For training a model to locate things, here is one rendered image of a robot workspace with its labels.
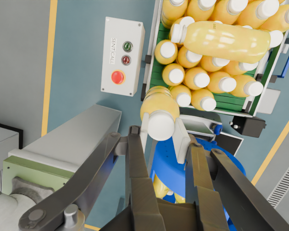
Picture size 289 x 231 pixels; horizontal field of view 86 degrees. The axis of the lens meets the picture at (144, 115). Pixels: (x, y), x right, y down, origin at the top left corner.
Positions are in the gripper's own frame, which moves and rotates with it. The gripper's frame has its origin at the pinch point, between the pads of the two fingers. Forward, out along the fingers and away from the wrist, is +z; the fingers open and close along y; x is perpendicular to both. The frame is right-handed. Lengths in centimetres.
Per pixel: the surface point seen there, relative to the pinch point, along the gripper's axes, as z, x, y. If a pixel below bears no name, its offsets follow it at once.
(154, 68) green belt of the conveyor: 47.7, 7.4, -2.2
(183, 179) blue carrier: 15.9, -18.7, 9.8
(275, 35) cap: 26.6, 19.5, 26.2
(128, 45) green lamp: 26.5, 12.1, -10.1
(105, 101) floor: 138, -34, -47
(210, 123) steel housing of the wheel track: 45, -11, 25
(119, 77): 26.5, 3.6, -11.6
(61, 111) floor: 138, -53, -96
